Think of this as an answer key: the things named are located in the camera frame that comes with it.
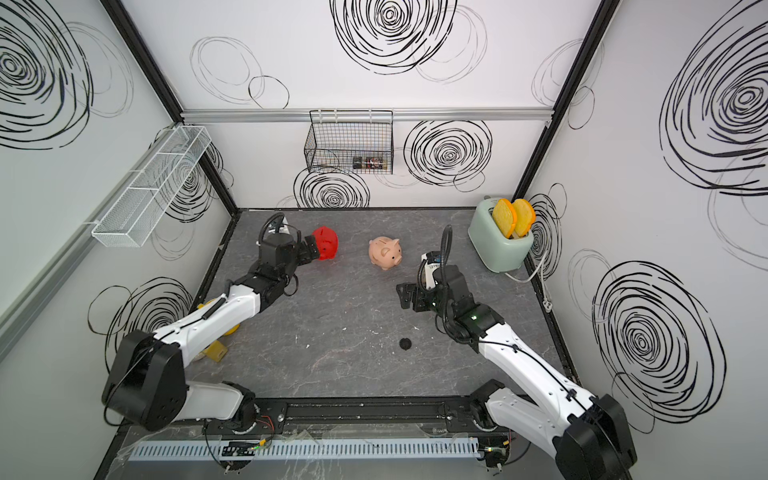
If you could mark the light pink piggy bank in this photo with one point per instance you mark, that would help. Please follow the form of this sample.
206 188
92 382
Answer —
385 252

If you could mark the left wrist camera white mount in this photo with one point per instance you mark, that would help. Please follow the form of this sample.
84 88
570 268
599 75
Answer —
292 230

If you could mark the black wire wall basket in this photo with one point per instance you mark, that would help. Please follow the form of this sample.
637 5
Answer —
336 136

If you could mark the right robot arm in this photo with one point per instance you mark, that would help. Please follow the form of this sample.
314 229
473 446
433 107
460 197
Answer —
588 436

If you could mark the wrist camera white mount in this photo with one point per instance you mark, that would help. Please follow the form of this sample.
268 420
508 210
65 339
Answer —
292 230
430 262

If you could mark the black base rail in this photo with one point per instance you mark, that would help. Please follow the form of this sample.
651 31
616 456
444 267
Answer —
454 414

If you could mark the small items in basket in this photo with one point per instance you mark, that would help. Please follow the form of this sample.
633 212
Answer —
369 163

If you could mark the mint green toaster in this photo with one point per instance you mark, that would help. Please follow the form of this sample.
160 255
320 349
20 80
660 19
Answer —
498 254

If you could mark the yellow toast slice right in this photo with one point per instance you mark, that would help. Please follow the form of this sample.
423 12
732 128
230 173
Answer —
526 217

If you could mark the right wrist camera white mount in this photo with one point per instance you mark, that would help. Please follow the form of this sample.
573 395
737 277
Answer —
430 262

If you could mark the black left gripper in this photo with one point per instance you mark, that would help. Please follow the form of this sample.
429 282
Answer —
301 249

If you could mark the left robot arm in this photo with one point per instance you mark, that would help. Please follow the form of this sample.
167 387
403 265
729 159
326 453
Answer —
147 383

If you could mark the red piggy bank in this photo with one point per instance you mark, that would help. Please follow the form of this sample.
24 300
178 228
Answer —
327 242

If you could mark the yellow mug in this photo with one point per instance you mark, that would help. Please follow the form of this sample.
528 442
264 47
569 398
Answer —
219 318

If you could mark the yellow toast slice left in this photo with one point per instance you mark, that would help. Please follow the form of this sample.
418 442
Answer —
505 217

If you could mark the yellow toast slice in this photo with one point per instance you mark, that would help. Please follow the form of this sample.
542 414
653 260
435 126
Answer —
505 217
526 217

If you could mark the white slotted cable duct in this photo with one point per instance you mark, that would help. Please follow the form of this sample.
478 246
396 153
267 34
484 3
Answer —
306 449

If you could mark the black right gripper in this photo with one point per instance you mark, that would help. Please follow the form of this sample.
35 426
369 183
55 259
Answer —
406 296

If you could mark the white wire wall shelf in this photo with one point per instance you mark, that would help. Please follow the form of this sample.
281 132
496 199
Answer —
169 184

